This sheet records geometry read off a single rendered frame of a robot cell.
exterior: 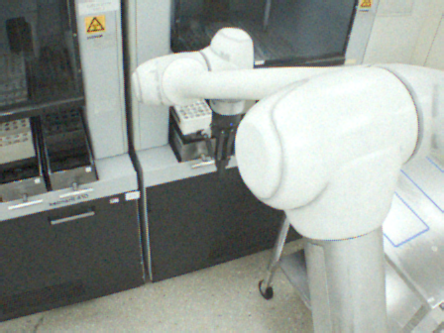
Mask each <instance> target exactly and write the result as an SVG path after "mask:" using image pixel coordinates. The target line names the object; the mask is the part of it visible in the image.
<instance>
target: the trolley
mask: <svg viewBox="0 0 444 333"><path fill-rule="evenodd" d="M289 224H290V222H289V221H288V220H287V217H286V215H285V212H283V213H282V215H281V221H280V224H279V227H278V230H277V237H276V240H275V245H274V248H273V251H272V254H271V260H270V262H269V265H268V268H267V273H266V276H265V279H262V280H260V281H259V290H260V293H261V295H262V297H263V298H264V299H266V300H269V299H271V298H273V297H274V291H273V289H272V287H273V285H274V283H273V282H272V279H273V277H274V274H275V272H276V267H277V265H278V267H279V268H280V269H281V271H282V272H283V274H284V275H285V276H286V278H287V279H288V281H289V282H290V283H291V285H292V287H293V289H295V290H296V292H297V293H298V295H299V296H300V298H301V299H302V300H303V302H304V303H305V305H306V306H307V308H308V309H309V311H310V312H311V311H312V307H311V303H310V300H311V298H310V294H309V285H308V275H307V271H306V270H307V266H306V262H305V253H304V248H303V249H301V250H297V251H296V252H294V253H291V254H288V255H287V256H285V257H282V258H280V257H279V255H280V252H281V250H282V247H283V242H284V240H285V237H286V234H287V229H288V227H289ZM383 228H384V229H383V235H384V248H385V268H386V288H387V291H386V294H387V313H388V315H387V320H388V324H387V326H388V333H441V332H442V331H443V330H444V320H442V322H440V324H438V323H437V322H436V320H435V319H434V318H433V317H432V316H431V315H430V312H432V310H433V309H435V308H436V307H438V306H439V308H440V309H442V311H443V312H444V164H443V163H442V162H441V161H440V160H439V159H437V157H435V156H434V154H432V153H431V154H430V155H429V156H428V157H425V158H423V159H419V160H417V161H415V162H411V163H409V164H405V165H403V166H402V167H401V169H400V173H399V176H398V181H397V184H396V188H395V191H394V194H393V199H392V204H391V208H390V211H389V213H388V216H387V218H386V220H385V222H384V224H383ZM387 262H388V263H387ZM400 278H401V279H402V280H403V281H402V280H401V279H400ZM407 286H408V287H407ZM410 290H411V291H412V292H413V293H414V294H413V293H412V292H411V291H410ZM416 297H417V298H418V299H417V298H416ZM420 302H421V303H422V304H421V303H420ZM311 314H312V312H311Z"/></svg>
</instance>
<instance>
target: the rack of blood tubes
mask: <svg viewBox="0 0 444 333"><path fill-rule="evenodd" d="M168 108H169V109H170V111H171V114H173V116H174V119H175V121H176V122H177V124H178V126H179V127H180V130H181V131H182V133H183V135H186V133H189V134H190V133H194V132H196V130H206V129H207V128H209V125H210V122H211V113H212V111H211V110H210V107H208V105H207V103H206V102H205V101H204V99H203V98H199V99H198V100H197V101H195V102H194V103H193V104H188V105H172V106H169V107H168Z"/></svg>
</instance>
